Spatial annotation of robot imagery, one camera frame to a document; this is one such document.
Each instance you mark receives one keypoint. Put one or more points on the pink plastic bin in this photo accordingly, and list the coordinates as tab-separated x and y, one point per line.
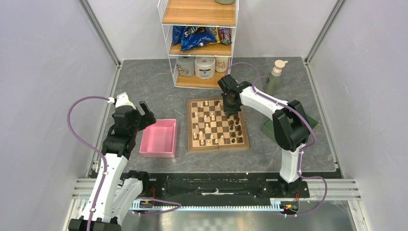
159	140

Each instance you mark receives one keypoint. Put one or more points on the wooden chess board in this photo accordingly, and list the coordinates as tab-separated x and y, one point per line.
210	129

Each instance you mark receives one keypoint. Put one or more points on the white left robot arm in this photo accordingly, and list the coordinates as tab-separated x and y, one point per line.
114	191

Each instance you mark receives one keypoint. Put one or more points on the white wire wooden shelf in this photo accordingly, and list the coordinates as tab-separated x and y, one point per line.
209	13

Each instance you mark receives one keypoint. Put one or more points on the green soap pump bottle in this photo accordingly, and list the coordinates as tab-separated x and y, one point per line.
274	78

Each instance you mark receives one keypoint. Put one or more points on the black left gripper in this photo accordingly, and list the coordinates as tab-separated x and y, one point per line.
146	119

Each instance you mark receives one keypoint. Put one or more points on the green plastic bin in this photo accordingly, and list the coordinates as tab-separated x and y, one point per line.
268	128

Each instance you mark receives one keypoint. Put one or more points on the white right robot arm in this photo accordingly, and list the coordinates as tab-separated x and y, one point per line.
290	125

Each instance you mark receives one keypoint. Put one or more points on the white toilet paper roll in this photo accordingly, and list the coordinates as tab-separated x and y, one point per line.
204	66

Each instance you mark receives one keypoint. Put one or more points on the dark candy bag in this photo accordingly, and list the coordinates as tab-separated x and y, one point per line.
224	35

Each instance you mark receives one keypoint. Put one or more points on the white patterned mug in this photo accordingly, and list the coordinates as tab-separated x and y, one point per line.
186	66

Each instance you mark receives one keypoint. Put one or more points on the blue chips bag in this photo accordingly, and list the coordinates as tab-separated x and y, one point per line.
193	37

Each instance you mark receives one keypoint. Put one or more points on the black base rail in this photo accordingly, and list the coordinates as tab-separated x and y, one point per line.
226	189

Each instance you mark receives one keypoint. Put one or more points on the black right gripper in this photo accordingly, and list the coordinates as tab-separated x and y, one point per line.
228	109

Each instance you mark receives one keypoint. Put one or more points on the pink printed cup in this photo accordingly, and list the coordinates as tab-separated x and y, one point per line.
221	64

